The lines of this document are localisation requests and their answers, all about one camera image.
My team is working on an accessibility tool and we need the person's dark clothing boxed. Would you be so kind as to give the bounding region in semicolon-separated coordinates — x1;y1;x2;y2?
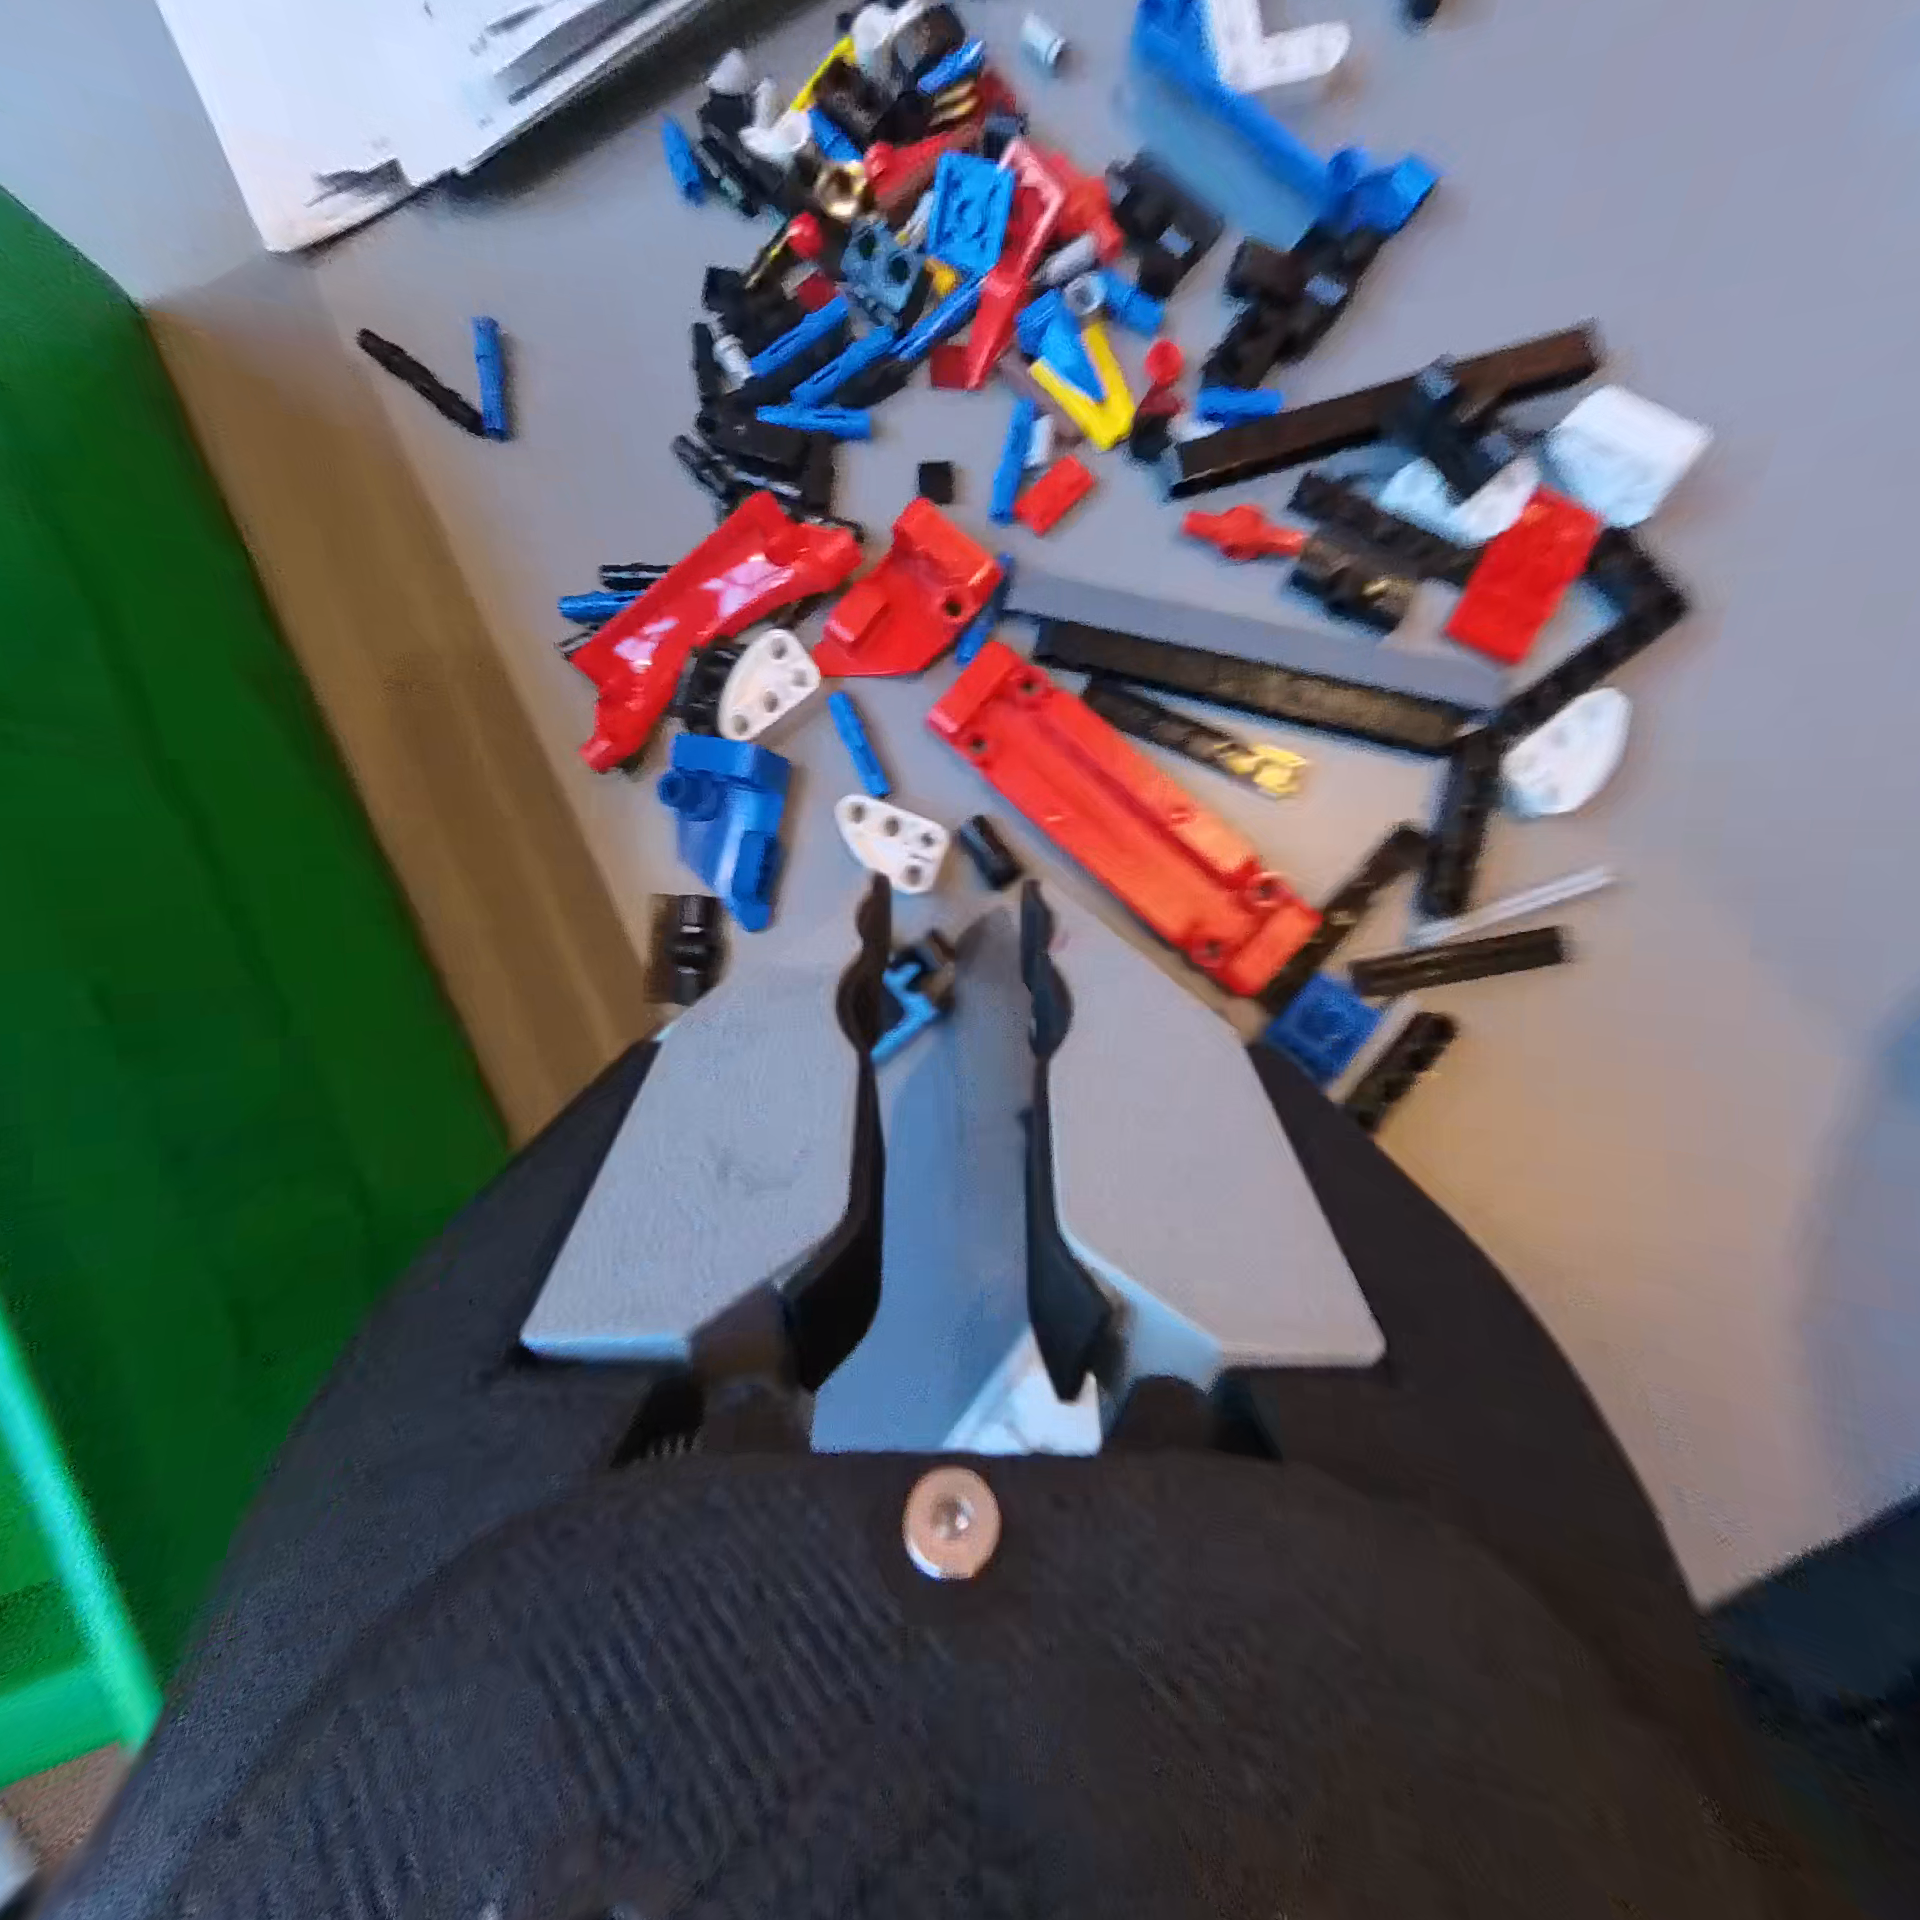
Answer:
1702;1492;1920;1920

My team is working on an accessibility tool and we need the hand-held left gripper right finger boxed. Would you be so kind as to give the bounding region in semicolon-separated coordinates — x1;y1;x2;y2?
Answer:
1018;882;1388;1408

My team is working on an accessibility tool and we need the blue arched frame piece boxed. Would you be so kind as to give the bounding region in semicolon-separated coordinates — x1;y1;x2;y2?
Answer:
1127;0;1443;250

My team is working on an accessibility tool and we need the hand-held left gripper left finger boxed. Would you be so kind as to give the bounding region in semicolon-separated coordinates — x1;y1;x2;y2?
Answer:
518;874;890;1404

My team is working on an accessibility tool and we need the grey desk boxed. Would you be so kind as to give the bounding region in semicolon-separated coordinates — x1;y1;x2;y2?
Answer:
0;0;1920;1615

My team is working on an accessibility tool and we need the pile of toy bricks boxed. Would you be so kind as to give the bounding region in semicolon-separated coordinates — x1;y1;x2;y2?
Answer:
353;0;1719;1135

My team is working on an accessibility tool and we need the green plastic bin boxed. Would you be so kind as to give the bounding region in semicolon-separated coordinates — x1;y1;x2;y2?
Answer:
0;188;513;1788

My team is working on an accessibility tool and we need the white angled beam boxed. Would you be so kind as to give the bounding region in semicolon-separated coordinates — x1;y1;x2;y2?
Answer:
1212;0;1353;90

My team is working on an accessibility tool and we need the building instruction booklet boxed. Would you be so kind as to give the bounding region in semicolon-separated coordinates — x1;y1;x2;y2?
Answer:
157;0;723;250

